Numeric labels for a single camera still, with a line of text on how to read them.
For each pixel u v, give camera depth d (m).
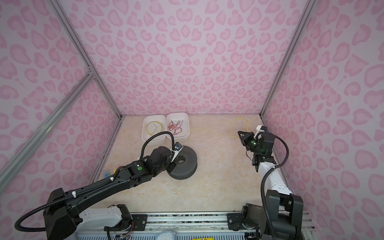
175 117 1.14
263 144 0.63
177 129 1.10
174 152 0.64
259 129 0.76
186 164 0.88
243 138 0.74
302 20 0.73
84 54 0.84
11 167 0.51
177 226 0.73
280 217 0.41
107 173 0.90
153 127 1.13
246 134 0.73
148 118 1.13
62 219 0.38
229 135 1.09
